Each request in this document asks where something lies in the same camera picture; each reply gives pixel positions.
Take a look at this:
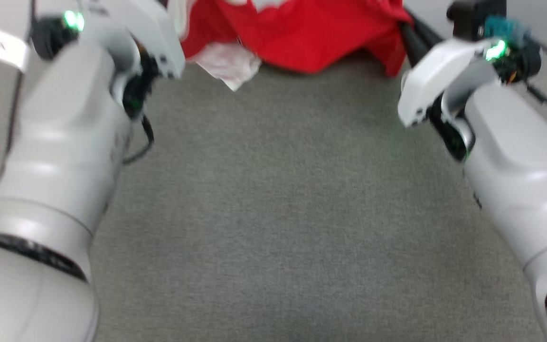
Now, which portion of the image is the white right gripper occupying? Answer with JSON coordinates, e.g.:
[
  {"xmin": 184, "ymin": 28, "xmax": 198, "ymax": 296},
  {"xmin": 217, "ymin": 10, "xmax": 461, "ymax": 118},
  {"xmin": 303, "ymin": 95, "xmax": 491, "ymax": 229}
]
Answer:
[{"xmin": 396, "ymin": 12, "xmax": 505, "ymax": 129}]

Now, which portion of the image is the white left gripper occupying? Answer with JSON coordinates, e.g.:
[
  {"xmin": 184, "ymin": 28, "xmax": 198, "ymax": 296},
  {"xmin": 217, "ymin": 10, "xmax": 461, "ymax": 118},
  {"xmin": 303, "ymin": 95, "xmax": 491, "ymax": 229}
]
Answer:
[{"xmin": 83, "ymin": 0, "xmax": 187, "ymax": 79}]

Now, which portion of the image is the red basketball jersey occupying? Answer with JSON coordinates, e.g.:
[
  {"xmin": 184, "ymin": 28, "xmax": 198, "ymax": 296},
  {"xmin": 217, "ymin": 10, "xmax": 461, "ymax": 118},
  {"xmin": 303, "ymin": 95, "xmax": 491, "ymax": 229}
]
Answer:
[{"xmin": 167, "ymin": 0, "xmax": 415, "ymax": 92}]

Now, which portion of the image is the white label tag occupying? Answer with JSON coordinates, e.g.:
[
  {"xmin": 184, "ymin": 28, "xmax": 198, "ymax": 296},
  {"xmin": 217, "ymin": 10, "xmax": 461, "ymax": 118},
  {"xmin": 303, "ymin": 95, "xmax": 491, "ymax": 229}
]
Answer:
[{"xmin": 0, "ymin": 24, "xmax": 30, "ymax": 70}]

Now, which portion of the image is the teal right camera connector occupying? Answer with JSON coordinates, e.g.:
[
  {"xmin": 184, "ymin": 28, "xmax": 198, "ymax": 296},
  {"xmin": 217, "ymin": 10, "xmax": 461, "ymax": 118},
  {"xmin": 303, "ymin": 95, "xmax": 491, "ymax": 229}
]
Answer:
[{"xmin": 484, "ymin": 16, "xmax": 525, "ymax": 44}]

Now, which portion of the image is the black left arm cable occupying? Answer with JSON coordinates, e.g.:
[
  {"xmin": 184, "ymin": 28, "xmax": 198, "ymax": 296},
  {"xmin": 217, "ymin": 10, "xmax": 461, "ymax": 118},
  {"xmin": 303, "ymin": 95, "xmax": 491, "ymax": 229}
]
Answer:
[{"xmin": 123, "ymin": 113, "xmax": 156, "ymax": 166}]

